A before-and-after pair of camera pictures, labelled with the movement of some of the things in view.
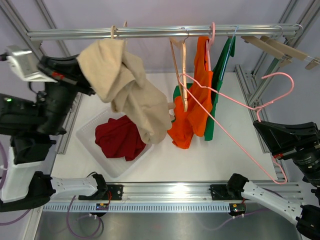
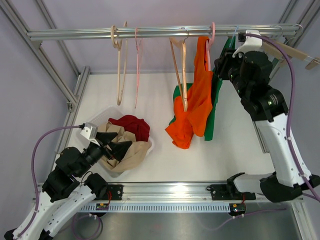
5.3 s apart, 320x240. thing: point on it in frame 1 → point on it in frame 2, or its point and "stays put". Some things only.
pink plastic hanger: x=209 y=42 stays put
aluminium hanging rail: x=163 y=32 stays put
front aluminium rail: x=186 y=192 stays put
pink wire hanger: x=181 y=75 → x=138 y=45
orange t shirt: x=184 y=124 stays put
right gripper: x=279 y=139 → x=224 y=61
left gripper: x=67 y=71 → x=119 y=149
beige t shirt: x=117 y=76 → x=135 y=153
